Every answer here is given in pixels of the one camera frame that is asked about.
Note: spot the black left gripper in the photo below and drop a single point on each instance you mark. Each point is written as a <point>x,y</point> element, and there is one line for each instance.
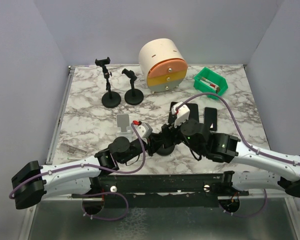
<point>154,141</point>

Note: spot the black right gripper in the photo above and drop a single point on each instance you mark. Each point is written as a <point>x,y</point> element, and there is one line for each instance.
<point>167,130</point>

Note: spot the silver phone with dark screen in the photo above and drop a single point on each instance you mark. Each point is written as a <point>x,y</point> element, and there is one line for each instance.
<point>172,112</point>

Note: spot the silver folding phone stand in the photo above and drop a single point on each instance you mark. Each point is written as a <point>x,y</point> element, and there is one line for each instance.
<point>124,126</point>

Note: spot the black round-base phone stand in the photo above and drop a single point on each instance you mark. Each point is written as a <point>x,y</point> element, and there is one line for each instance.
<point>133,96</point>

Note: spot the black adjustable phone stand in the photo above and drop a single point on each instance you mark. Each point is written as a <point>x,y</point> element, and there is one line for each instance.
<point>110,99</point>

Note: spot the small black phone stand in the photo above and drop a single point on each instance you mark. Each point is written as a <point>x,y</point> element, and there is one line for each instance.
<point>165,151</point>

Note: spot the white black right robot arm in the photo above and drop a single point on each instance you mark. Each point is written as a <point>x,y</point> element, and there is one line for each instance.
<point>278,171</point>

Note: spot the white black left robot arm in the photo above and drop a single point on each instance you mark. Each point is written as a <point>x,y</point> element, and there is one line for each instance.
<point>35,182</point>

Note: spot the items inside green bin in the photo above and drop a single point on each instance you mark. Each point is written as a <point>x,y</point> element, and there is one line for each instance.
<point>210,84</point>

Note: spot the green plastic bin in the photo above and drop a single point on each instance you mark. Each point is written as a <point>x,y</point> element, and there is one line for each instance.
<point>212,76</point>

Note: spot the cream cylindrical drawer organizer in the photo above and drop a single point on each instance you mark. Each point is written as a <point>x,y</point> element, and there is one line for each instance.
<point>162,65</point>

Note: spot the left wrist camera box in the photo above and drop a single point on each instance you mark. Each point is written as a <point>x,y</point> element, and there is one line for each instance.
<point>143,129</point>

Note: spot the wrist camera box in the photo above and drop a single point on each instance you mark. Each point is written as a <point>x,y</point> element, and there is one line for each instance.
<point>143,129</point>
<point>182,114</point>

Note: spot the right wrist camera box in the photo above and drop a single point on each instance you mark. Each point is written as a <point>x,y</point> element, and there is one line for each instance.
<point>182,114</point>

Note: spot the black front mounting rail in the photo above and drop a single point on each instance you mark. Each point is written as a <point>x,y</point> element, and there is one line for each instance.
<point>163,190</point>

